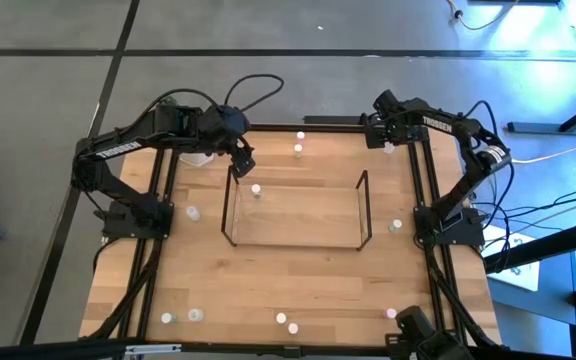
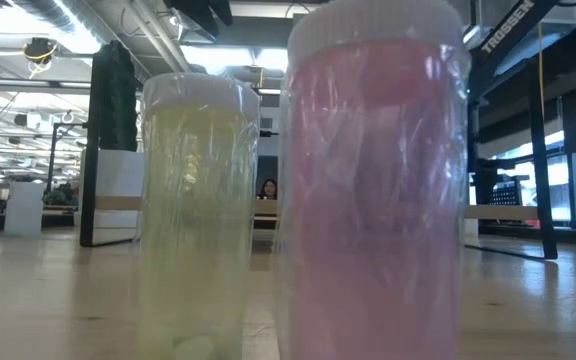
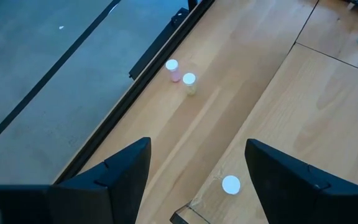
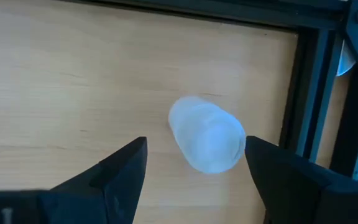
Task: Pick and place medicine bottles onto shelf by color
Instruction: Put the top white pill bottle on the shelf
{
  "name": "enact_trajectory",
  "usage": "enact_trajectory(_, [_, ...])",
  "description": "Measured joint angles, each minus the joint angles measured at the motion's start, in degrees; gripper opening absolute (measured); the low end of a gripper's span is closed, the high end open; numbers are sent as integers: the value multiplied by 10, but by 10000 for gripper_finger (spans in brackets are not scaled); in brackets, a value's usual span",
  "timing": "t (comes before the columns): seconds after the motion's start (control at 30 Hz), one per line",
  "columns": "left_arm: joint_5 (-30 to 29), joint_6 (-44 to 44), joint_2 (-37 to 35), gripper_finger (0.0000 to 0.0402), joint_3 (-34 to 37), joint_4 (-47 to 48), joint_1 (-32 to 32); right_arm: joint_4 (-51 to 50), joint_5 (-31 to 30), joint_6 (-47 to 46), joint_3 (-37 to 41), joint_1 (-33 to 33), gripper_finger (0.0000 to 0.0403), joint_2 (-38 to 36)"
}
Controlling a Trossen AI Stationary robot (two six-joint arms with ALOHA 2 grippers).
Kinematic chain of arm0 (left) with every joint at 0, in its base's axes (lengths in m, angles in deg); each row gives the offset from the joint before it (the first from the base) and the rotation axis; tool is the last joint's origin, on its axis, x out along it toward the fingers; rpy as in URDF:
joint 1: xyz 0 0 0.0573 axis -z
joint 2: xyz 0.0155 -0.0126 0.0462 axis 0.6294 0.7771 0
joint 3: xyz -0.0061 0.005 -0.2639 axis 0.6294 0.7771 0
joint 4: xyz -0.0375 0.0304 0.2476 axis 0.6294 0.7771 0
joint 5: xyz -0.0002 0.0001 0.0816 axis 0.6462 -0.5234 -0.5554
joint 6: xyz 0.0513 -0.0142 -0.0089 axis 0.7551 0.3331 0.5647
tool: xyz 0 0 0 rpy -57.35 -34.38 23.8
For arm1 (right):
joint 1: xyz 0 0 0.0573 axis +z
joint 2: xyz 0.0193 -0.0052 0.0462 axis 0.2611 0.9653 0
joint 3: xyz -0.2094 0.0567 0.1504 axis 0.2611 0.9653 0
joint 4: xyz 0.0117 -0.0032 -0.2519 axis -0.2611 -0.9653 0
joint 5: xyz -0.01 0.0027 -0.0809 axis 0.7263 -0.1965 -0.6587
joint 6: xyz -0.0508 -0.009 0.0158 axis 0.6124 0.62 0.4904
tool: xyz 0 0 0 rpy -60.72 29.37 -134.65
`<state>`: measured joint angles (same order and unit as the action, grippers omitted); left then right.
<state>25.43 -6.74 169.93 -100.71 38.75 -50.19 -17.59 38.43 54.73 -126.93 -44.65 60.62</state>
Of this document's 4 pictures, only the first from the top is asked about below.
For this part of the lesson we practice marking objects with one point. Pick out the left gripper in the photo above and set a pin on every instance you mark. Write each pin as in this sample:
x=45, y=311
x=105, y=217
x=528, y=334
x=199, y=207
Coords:
x=223, y=125

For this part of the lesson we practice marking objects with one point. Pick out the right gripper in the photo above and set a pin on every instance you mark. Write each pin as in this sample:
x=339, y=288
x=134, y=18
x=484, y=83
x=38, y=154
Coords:
x=398, y=132

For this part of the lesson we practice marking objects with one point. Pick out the yellow medicine bottle white cap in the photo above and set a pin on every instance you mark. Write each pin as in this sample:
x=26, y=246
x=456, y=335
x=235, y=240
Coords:
x=298, y=149
x=281, y=317

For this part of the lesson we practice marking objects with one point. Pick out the pink medicine bottle white cap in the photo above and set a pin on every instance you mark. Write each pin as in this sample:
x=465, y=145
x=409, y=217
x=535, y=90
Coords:
x=390, y=313
x=300, y=135
x=293, y=328

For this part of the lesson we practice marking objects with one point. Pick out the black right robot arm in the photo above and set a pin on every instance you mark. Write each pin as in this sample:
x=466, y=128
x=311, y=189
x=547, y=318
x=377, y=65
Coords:
x=438, y=125

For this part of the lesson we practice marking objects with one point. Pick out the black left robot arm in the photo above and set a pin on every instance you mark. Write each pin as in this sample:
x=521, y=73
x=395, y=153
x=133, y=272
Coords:
x=118, y=147

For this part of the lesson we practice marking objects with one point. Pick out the green cactus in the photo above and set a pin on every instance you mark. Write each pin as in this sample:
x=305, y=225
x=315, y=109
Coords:
x=168, y=103

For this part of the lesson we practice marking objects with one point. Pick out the grey metal bar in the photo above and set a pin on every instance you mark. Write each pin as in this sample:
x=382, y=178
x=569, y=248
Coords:
x=533, y=128

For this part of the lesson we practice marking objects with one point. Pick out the white paper sheet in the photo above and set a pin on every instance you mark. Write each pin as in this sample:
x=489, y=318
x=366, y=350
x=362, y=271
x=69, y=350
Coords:
x=520, y=272

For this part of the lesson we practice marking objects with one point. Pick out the shelf with black metal frame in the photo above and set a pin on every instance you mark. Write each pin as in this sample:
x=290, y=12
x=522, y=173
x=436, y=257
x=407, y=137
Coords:
x=298, y=220

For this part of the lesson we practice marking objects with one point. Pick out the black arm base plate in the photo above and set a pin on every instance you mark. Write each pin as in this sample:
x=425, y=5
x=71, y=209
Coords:
x=163, y=227
x=468, y=232

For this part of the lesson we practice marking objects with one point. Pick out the silver metal bracket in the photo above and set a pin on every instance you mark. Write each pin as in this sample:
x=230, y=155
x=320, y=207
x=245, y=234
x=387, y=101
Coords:
x=153, y=349

